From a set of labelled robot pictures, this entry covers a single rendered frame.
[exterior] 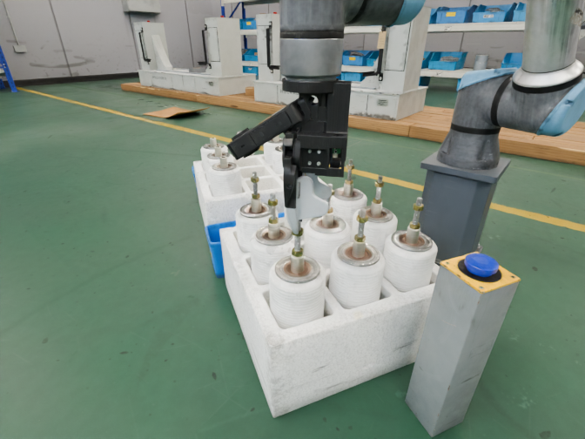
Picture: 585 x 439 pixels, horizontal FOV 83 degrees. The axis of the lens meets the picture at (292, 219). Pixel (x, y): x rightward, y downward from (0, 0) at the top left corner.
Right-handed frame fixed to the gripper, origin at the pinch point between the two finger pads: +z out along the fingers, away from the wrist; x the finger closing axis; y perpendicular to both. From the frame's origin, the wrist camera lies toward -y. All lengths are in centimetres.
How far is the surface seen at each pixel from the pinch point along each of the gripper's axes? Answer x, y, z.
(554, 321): 24, 58, 35
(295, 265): -1.1, 0.5, 7.8
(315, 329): -5.8, 4.7, 16.5
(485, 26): 447, 150, -40
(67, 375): -10, -44, 35
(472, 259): -3.9, 25.0, 1.5
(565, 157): 156, 122, 31
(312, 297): -3.6, 3.7, 11.9
